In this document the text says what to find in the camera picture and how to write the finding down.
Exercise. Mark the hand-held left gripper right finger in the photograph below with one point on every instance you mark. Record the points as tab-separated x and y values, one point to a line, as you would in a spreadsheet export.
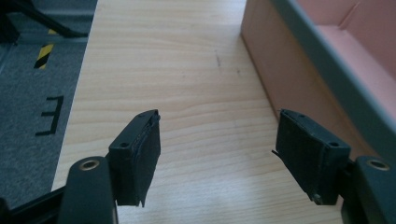
308	155

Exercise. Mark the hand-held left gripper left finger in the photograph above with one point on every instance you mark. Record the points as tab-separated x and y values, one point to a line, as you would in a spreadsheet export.
132	161

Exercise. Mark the pink storage box grey rim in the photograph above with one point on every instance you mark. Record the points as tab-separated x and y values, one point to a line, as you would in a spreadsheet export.
292	65

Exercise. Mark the black floor tape mark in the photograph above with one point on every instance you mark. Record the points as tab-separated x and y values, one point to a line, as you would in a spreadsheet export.
53	115

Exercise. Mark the yellow black striped floor tape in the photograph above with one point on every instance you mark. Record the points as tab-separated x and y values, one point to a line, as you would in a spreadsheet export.
44	56

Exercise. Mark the black metal stand leg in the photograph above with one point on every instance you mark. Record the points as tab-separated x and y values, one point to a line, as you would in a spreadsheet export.
37	18

